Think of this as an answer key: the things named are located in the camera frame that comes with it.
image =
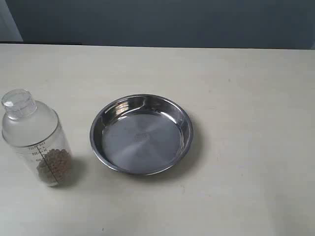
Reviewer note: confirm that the round stainless steel plate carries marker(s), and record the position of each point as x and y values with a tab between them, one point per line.
141	134

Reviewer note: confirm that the clear plastic shaker bottle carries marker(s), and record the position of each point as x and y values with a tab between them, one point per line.
34	131

